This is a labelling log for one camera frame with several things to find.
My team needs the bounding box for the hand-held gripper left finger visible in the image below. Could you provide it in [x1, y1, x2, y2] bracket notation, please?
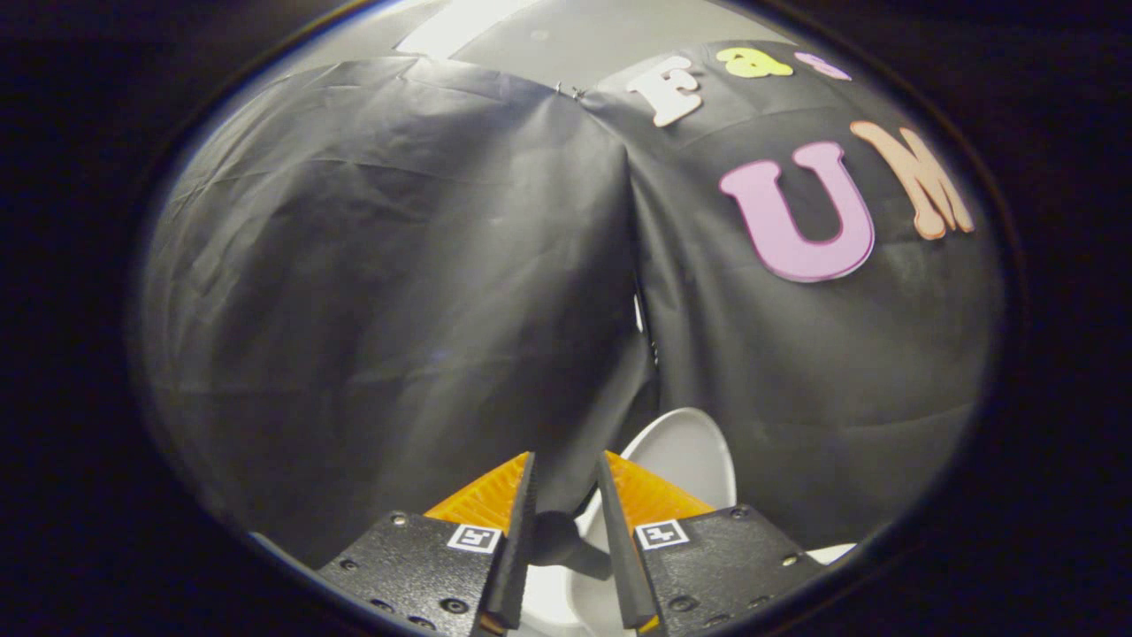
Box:
[317, 452, 538, 637]

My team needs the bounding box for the black backdrop cloth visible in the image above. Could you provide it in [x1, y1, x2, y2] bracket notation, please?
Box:
[141, 40, 1005, 567]

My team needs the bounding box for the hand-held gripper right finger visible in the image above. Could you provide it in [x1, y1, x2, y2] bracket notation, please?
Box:
[597, 451, 829, 636]

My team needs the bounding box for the black lid pull tab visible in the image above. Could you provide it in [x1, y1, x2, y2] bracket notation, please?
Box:
[529, 510, 613, 582]

